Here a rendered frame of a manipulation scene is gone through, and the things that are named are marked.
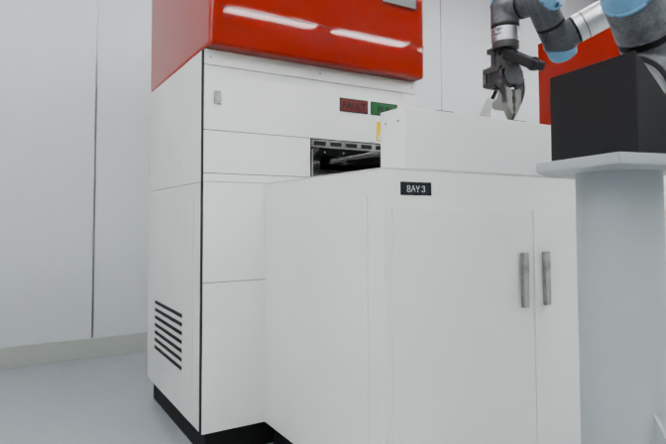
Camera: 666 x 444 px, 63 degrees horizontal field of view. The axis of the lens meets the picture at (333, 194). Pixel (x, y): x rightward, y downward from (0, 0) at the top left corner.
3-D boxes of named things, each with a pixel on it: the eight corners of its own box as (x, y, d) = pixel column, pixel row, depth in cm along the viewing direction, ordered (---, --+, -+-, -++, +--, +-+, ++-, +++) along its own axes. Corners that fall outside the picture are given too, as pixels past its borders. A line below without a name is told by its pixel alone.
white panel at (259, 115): (200, 181, 164) (201, 50, 166) (412, 188, 206) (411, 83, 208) (203, 180, 162) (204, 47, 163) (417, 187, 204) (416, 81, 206)
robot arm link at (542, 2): (575, 9, 143) (535, 20, 152) (559, -30, 138) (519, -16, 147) (565, 25, 139) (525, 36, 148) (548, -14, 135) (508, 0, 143)
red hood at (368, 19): (150, 93, 224) (152, -51, 226) (322, 112, 266) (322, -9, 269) (210, 43, 159) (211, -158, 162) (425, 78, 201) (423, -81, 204)
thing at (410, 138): (380, 170, 130) (379, 112, 131) (534, 178, 159) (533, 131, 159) (404, 167, 122) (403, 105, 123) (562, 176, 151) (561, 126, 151)
